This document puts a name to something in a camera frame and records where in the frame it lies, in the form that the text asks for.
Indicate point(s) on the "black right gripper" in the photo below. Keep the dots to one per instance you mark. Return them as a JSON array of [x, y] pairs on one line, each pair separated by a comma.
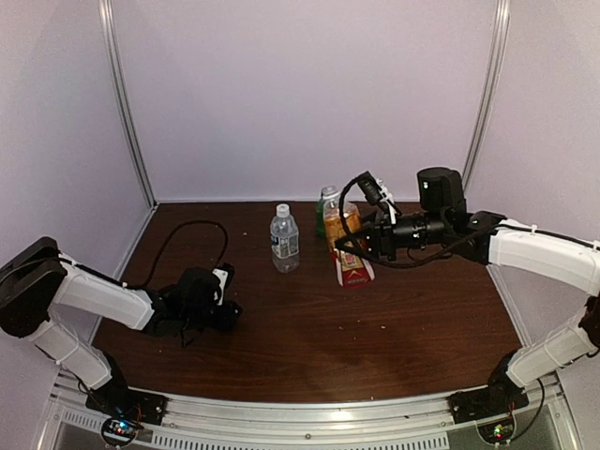
[[381, 237]]

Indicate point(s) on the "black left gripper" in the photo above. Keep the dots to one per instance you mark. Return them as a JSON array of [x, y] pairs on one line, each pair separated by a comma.
[[228, 319]]

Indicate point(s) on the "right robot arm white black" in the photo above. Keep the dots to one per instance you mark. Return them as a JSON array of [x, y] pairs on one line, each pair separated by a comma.
[[444, 226]]

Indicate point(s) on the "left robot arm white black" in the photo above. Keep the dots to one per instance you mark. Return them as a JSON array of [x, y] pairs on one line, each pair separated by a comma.
[[41, 278]]

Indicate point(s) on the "green plastic bottle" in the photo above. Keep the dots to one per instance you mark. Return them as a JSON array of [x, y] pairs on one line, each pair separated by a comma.
[[319, 223]]

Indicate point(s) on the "clear water bottle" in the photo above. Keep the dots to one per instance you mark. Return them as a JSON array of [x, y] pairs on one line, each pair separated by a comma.
[[284, 234]]

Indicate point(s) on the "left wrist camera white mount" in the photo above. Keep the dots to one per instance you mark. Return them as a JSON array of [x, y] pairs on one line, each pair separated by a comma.
[[224, 273]]

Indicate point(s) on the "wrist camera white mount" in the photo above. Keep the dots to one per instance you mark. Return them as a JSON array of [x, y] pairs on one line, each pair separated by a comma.
[[224, 273], [377, 194]]

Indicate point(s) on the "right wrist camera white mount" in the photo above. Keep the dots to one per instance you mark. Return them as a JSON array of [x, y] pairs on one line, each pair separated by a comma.
[[377, 194]]

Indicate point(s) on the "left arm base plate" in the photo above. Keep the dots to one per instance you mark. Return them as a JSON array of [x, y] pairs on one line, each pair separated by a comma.
[[122, 402]]

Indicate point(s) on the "front aluminium rail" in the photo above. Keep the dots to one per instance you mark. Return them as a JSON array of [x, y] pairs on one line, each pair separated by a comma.
[[422, 422]]

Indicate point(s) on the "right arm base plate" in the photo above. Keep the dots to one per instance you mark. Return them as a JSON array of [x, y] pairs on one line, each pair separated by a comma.
[[499, 398]]

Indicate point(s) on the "right aluminium frame post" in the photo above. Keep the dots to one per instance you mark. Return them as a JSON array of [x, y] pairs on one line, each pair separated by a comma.
[[499, 37]]

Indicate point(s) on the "aluminium frame post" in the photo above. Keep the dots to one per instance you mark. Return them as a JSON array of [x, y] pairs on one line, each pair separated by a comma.
[[499, 37], [107, 22]]

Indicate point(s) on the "left aluminium frame post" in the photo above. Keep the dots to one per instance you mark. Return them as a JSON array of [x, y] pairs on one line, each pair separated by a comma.
[[107, 22]]

